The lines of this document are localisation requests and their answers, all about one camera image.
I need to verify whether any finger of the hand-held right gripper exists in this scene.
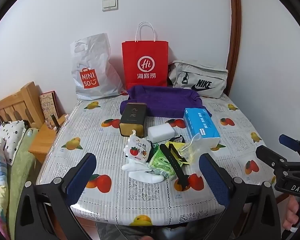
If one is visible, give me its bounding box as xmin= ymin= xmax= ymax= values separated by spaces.
xmin=278 ymin=134 xmax=300 ymax=162
xmin=255 ymin=145 xmax=292 ymax=174

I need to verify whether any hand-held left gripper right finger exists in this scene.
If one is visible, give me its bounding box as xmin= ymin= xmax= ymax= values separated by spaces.
xmin=199 ymin=153 xmax=283 ymax=240

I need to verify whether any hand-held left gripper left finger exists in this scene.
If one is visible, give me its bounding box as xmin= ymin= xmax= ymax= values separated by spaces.
xmin=14 ymin=152 xmax=98 ymax=240

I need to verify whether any clear plastic bag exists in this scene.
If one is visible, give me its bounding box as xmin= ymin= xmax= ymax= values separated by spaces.
xmin=179 ymin=133 xmax=203 ymax=170

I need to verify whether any black strap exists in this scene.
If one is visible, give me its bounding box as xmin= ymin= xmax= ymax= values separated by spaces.
xmin=159 ymin=144 xmax=191 ymax=188

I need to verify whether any yellow packet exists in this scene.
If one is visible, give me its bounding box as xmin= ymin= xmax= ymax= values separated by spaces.
xmin=165 ymin=141 xmax=189 ymax=167

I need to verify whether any green tissue pack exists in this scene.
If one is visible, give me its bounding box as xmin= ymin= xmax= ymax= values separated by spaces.
xmin=149 ymin=149 xmax=183 ymax=179

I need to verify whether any white sponge block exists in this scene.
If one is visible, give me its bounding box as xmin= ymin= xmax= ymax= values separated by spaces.
xmin=147 ymin=124 xmax=175 ymax=138

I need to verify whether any person's right hand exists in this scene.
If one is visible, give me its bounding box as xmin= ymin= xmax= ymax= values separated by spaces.
xmin=282 ymin=195 xmax=300 ymax=233

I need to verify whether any fruit print tablecloth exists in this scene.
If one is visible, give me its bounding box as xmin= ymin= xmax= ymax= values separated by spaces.
xmin=36 ymin=94 xmax=277 ymax=227

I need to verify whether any wooden nightstand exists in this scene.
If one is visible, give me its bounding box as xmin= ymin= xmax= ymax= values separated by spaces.
xmin=29 ymin=114 xmax=69 ymax=164

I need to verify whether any blue tissue pack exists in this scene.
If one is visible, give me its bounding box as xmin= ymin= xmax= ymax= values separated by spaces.
xmin=184 ymin=107 xmax=221 ymax=147

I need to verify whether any small black stand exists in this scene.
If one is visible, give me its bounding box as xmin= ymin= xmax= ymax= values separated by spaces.
xmin=45 ymin=115 xmax=60 ymax=131

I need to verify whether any dark green tin box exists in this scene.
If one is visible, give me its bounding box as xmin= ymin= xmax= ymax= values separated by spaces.
xmin=119 ymin=102 xmax=148 ymax=137

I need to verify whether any brown patterned book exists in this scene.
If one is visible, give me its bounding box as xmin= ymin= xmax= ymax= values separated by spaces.
xmin=39 ymin=91 xmax=59 ymax=123

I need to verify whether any white floral pillow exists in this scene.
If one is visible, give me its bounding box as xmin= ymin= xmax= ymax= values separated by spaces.
xmin=0 ymin=120 xmax=28 ymax=165

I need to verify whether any purple towel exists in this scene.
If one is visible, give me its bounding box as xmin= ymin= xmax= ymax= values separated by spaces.
xmin=119 ymin=85 xmax=212 ymax=118

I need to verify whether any wooden headboard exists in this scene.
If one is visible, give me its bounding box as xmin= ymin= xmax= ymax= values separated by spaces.
xmin=0 ymin=81 xmax=45 ymax=130

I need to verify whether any grey waist bag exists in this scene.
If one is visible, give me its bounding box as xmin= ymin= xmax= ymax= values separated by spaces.
xmin=167 ymin=60 xmax=228 ymax=98

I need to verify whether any white plastic shopping bag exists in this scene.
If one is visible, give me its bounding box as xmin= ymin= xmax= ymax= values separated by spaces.
xmin=70 ymin=33 xmax=124 ymax=100

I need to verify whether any red paper bag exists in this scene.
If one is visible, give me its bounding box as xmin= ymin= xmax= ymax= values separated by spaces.
xmin=122 ymin=22 xmax=169 ymax=90

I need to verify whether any brown wooden door frame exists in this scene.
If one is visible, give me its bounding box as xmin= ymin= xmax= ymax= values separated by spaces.
xmin=227 ymin=0 xmax=242 ymax=97

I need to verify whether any white light switch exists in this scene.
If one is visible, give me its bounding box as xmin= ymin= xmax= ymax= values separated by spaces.
xmin=102 ymin=0 xmax=118 ymax=12

